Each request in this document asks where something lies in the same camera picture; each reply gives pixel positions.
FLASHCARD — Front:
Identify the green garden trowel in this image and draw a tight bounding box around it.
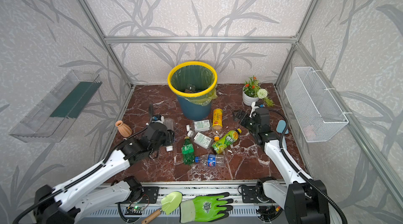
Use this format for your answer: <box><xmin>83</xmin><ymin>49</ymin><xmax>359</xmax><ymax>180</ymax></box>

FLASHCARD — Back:
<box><xmin>141</xmin><ymin>191</ymin><xmax>183</xmax><ymax>224</ymax></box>

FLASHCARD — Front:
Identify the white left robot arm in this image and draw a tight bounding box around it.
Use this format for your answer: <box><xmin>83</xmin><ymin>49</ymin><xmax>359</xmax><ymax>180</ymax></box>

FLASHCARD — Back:
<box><xmin>13</xmin><ymin>121</ymin><xmax>175</xmax><ymax>224</ymax></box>

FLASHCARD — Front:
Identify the green soda bottle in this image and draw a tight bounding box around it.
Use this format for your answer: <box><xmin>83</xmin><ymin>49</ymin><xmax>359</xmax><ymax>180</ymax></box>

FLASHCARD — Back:
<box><xmin>182</xmin><ymin>136</ymin><xmax>195</xmax><ymax>165</ymax></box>

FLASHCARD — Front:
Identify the lower white cap bottle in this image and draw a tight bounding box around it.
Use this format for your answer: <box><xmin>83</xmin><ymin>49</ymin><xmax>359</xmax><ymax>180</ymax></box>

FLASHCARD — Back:
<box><xmin>187</xmin><ymin>130</ymin><xmax>213</xmax><ymax>149</ymax></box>

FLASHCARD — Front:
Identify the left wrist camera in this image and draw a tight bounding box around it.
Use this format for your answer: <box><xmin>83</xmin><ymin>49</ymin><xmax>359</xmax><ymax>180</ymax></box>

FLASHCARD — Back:
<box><xmin>150</xmin><ymin>114</ymin><xmax>164</xmax><ymax>124</ymax></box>

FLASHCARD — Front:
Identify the green artificial plant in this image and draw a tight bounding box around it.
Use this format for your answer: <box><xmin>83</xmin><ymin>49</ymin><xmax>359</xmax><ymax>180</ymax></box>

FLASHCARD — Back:
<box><xmin>242</xmin><ymin>76</ymin><xmax>274</xmax><ymax>107</ymax></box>

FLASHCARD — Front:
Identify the clear acrylic wall shelf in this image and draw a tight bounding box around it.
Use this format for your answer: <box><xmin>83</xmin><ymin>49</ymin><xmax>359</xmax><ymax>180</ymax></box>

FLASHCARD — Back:
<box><xmin>9</xmin><ymin>70</ymin><xmax>102</xmax><ymax>143</ymax></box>

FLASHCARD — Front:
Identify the yellow orange drink bottle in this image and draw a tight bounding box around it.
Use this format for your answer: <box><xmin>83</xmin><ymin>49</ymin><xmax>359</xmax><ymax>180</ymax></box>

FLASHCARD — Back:
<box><xmin>213</xmin><ymin>108</ymin><xmax>223</xmax><ymax>130</ymax></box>

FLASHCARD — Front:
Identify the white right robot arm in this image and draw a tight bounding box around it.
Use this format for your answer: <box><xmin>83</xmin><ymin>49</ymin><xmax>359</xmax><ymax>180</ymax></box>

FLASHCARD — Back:
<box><xmin>233</xmin><ymin>107</ymin><xmax>348</xmax><ymax>224</ymax></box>

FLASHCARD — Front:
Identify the green label juice bottle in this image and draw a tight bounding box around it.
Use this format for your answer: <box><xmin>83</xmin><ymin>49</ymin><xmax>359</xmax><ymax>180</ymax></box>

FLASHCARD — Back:
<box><xmin>212</xmin><ymin>128</ymin><xmax>242</xmax><ymax>154</ymax></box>

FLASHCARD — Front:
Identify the white cap bottle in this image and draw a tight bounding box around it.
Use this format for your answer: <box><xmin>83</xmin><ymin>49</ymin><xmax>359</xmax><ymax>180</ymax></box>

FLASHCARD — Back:
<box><xmin>187</xmin><ymin>130</ymin><xmax>213</xmax><ymax>149</ymax></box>
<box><xmin>186</xmin><ymin>120</ymin><xmax>212</xmax><ymax>132</ymax></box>

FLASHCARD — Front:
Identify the upper white cap bottle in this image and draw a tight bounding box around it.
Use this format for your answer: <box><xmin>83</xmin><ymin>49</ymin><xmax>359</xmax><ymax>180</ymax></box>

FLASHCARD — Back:
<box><xmin>186</xmin><ymin>120</ymin><xmax>212</xmax><ymax>132</ymax></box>

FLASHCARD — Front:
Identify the white wire mesh basket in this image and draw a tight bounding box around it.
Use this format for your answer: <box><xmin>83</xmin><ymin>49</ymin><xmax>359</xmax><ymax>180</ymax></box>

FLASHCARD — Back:
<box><xmin>285</xmin><ymin>66</ymin><xmax>349</xmax><ymax>143</ymax></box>

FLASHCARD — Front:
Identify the white plant pot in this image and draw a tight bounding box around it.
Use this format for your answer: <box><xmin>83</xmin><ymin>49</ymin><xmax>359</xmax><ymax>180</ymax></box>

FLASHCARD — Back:
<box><xmin>242</xmin><ymin>91</ymin><xmax>259</xmax><ymax>106</ymax></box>

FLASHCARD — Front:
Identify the small terracotta vase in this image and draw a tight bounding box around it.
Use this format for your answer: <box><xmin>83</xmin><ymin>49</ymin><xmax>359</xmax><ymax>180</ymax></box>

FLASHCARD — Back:
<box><xmin>115</xmin><ymin>120</ymin><xmax>133</xmax><ymax>138</ymax></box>

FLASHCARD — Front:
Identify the small circuit board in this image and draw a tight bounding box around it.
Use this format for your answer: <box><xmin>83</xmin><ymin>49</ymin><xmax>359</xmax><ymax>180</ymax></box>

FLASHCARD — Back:
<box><xmin>124</xmin><ymin>205</ymin><xmax>147</xmax><ymax>216</ymax></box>

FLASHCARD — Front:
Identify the teal ribbed trash bin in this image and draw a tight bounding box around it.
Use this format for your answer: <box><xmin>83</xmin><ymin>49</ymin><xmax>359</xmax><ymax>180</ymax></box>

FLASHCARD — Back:
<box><xmin>176</xmin><ymin>61</ymin><xmax>213</xmax><ymax>121</ymax></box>

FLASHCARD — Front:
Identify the clear crushed plastic bottle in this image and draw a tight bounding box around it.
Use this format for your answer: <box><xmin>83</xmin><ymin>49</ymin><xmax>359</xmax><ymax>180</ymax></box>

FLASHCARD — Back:
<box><xmin>184</xmin><ymin>83</ymin><xmax>197</xmax><ymax>93</ymax></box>

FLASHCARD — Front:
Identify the water bottle blue label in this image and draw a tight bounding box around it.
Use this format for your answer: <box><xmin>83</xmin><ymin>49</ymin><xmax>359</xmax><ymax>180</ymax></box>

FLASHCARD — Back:
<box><xmin>164</xmin><ymin>119</ymin><xmax>175</xmax><ymax>152</ymax></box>

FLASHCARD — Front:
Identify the green plastic bin liner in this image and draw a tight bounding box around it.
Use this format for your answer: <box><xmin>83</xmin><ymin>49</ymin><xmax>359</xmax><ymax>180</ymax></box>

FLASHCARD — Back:
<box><xmin>167</xmin><ymin>62</ymin><xmax>218</xmax><ymax>106</ymax></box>

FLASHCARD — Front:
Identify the green work glove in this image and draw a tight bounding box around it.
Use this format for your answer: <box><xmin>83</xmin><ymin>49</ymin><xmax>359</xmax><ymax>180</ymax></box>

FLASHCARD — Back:
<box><xmin>179</xmin><ymin>192</ymin><xmax>234</xmax><ymax>224</ymax></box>

